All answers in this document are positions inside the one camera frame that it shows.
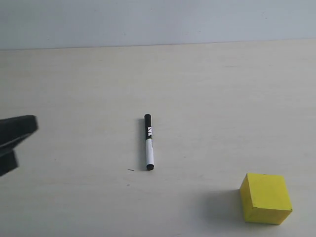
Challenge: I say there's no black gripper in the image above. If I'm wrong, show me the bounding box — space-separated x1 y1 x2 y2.
0 115 39 176

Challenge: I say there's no black and white whiteboard marker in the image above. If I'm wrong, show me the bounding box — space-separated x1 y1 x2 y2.
144 114 155 171

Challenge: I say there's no yellow cube block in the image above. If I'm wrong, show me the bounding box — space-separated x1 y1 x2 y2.
239 173 293 225

